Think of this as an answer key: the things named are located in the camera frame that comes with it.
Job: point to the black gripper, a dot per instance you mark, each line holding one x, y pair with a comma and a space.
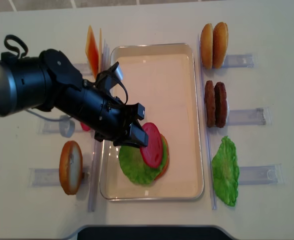
118, 122

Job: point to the red tomato slice front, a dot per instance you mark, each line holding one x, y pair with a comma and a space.
152, 154

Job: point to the red tomato slice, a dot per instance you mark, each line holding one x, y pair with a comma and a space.
152, 154
85, 127

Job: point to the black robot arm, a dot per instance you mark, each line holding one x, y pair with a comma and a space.
51, 81

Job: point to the green lettuce leaf on tray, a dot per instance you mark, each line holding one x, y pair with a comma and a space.
134, 167

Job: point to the red tomato slice back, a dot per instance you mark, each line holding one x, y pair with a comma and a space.
85, 127

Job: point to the bread slice in left holder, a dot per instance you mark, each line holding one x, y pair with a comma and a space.
70, 167

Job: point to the brown meat patty inner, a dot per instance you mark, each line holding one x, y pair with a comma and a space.
210, 103

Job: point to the brown meat patty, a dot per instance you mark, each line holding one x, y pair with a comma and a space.
210, 103
221, 104

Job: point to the brown meat patty outer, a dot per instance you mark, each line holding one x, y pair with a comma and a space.
221, 104

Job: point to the orange cheese slice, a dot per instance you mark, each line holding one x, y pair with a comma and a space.
91, 51

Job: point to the green lettuce leaf in holder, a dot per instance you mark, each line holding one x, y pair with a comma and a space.
226, 172

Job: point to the bottom bun on tray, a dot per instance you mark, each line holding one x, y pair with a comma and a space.
166, 157

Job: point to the white metal tray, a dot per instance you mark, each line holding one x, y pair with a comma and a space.
162, 79

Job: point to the clear acrylic strip left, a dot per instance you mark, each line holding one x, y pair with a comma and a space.
94, 181

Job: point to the clear acrylic strip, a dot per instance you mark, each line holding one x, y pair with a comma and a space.
206, 131
94, 181

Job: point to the dark base at bottom edge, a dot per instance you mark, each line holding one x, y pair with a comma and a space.
151, 233

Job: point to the clear acrylic strip right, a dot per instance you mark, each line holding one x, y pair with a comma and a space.
206, 131

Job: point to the bun half inner right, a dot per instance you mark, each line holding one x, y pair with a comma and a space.
206, 46

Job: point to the bun half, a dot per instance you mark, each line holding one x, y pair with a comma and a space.
220, 44
206, 46

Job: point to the bun half outer right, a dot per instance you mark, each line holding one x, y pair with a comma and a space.
220, 44

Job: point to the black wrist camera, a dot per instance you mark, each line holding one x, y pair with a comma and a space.
109, 78

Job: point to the clear holder rail cheese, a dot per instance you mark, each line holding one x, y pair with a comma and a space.
84, 68

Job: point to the clear holder rail tomato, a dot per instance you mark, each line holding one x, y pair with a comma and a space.
65, 126

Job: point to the clear holder rail bread left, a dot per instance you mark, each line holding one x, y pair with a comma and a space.
43, 177

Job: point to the clear holder rail bun right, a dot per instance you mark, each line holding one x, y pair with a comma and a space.
239, 61

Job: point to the clear holder rail patty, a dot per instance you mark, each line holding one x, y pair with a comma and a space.
246, 117

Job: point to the clear holder rail lettuce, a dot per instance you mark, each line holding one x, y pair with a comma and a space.
261, 175

